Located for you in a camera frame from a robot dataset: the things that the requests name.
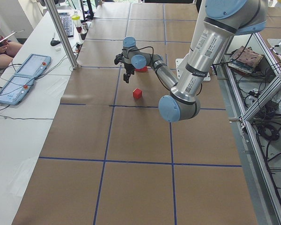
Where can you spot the teach pendant tablet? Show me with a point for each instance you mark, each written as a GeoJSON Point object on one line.
{"type": "Point", "coordinates": [34, 66]}
{"type": "Point", "coordinates": [16, 89]}

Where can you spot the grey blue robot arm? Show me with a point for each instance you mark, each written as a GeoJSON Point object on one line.
{"type": "Point", "coordinates": [218, 20]}

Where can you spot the aluminium frame rail right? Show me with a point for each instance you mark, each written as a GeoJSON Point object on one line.
{"type": "Point", "coordinates": [255, 102]}

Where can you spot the black computer mouse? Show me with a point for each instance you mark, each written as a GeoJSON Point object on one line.
{"type": "Point", "coordinates": [54, 42]}

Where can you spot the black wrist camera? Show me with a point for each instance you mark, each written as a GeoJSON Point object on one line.
{"type": "Point", "coordinates": [119, 58]}

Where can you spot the teach pendant tablet far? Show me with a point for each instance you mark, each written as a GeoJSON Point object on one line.
{"type": "Point", "coordinates": [34, 66]}

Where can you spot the red block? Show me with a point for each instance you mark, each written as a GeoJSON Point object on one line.
{"type": "Point", "coordinates": [137, 93]}
{"type": "Point", "coordinates": [144, 69]}

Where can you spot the black keyboard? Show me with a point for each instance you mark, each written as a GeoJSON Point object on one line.
{"type": "Point", "coordinates": [67, 25]}

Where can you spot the yellow lid bottle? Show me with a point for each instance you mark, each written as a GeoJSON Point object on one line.
{"type": "Point", "coordinates": [76, 20]}

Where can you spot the metal cup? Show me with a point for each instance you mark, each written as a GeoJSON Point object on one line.
{"type": "Point", "coordinates": [85, 26]}

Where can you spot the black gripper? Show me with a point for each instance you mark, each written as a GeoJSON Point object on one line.
{"type": "Point", "coordinates": [129, 68]}

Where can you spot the teach pendant tablet near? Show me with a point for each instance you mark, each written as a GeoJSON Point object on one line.
{"type": "Point", "coordinates": [16, 89]}

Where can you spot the aluminium frame post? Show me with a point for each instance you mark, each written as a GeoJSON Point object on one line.
{"type": "Point", "coordinates": [51, 7]}

